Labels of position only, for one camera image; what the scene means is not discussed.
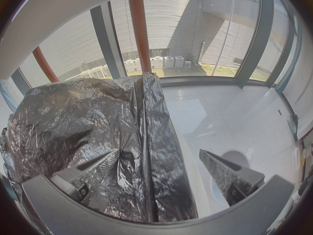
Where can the window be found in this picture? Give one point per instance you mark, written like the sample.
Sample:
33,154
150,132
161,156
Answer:
195,28

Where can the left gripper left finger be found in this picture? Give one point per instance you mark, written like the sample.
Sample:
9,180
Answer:
97,172

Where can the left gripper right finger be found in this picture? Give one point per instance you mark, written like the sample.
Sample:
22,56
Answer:
220,172

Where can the black plastic bag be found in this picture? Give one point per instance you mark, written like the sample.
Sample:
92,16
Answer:
97,116

